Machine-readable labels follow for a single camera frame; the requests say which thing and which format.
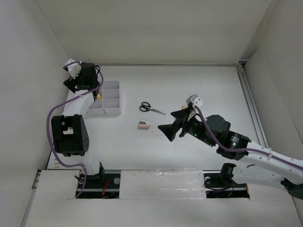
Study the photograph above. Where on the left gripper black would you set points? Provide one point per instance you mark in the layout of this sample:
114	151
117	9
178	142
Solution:
72	82

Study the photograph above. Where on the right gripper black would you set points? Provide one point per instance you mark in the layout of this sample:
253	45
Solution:
170	129

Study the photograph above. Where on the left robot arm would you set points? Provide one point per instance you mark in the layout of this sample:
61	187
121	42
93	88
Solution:
67	133

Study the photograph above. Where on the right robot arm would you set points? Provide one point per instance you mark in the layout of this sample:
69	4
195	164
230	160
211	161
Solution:
265	167

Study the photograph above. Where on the pink white stapler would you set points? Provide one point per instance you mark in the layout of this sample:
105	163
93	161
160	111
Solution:
143	125

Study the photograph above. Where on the white six-compartment organizer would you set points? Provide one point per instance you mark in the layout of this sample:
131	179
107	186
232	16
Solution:
110	104

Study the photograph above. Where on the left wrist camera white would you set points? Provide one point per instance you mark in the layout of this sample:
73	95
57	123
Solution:
73	67

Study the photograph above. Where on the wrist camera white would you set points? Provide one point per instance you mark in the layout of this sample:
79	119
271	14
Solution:
194	101
73	67

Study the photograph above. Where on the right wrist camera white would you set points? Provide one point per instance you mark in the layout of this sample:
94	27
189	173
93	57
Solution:
194	101

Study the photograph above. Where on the black-handled scissors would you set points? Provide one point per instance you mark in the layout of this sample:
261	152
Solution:
146	107

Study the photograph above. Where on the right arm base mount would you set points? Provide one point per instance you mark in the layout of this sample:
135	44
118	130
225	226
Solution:
219	184

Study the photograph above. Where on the aluminium rail right side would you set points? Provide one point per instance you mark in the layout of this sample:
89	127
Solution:
251	105

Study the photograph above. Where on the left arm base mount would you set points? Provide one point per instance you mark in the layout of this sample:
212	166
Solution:
104	185

